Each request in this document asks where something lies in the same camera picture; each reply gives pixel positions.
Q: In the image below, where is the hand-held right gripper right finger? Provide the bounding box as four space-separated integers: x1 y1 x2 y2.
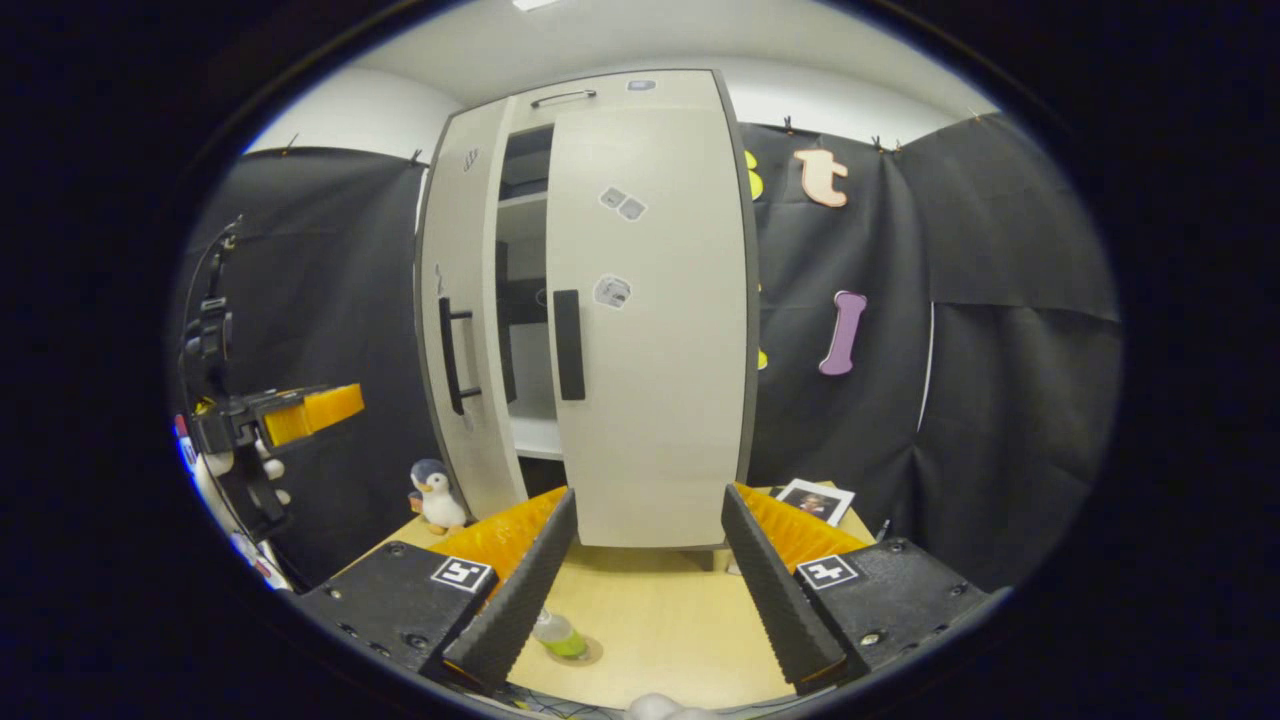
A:
722 483 991 694

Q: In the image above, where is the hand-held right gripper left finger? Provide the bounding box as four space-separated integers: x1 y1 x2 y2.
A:
300 487 579 694

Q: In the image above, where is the green label tea bottle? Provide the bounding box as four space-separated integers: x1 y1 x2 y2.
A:
532 608 589 661

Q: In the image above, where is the white cabinet door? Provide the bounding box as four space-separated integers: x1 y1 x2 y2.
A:
415 100 531 521
545 100 753 549

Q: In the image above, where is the grey white cabinet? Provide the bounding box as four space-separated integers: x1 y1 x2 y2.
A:
413 68 761 553

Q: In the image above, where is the penguin plush toy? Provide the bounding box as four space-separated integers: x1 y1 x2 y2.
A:
408 458 469 537

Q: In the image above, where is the black backdrop cloth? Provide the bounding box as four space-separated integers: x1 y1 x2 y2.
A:
170 148 449 591
738 112 1123 593

